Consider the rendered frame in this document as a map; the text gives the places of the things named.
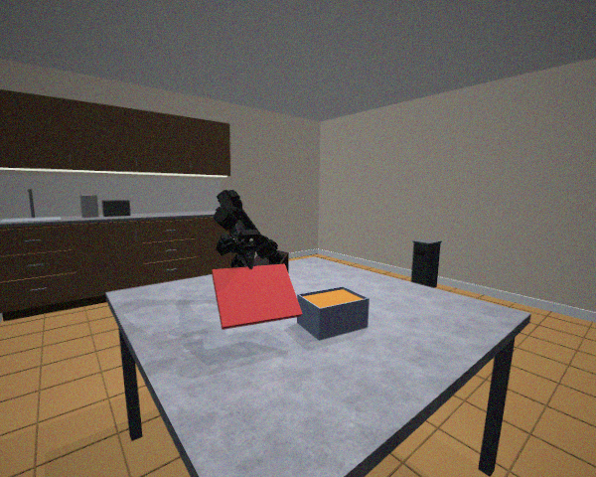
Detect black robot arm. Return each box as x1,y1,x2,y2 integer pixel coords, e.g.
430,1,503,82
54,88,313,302
214,190,284,264

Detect red panel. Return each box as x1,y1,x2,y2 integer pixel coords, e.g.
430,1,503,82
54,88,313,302
212,264,302,330

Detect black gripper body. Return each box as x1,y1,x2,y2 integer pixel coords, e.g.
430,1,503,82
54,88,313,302
230,230,259,268

